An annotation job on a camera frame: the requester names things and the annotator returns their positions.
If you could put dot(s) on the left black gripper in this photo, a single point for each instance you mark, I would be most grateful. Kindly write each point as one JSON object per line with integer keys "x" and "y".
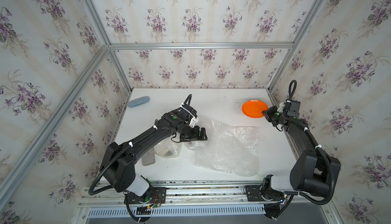
{"x": 196, "y": 136}

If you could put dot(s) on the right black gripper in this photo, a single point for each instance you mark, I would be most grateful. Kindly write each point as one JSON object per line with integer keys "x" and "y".
{"x": 268, "y": 112}

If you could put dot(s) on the orange dinner plate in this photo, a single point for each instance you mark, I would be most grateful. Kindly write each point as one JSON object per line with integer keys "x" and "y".
{"x": 254, "y": 108}

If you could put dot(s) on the bubble wrap around orange plate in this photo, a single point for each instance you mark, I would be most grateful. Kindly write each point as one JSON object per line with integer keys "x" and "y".
{"x": 228, "y": 149}

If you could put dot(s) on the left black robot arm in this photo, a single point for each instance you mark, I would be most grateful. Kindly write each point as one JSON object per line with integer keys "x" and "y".
{"x": 117, "y": 169}

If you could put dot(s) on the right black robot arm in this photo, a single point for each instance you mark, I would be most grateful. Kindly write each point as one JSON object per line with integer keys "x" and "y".
{"x": 314, "y": 175}

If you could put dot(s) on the grey flat block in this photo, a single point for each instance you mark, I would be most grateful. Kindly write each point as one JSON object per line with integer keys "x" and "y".
{"x": 148, "y": 158}

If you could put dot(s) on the white vented panel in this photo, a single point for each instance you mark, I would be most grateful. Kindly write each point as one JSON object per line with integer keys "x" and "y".
{"x": 176, "y": 211}

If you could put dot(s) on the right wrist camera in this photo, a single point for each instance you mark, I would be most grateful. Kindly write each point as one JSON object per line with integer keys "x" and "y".
{"x": 291, "y": 108}

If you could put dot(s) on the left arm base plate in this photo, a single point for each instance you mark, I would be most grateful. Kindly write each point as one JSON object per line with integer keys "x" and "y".
{"x": 154, "y": 195}

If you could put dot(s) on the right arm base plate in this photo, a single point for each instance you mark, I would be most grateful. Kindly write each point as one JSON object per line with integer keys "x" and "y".
{"x": 257, "y": 193}

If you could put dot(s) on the aluminium front rail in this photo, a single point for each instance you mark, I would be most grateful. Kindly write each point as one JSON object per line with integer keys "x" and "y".
{"x": 179, "y": 193}

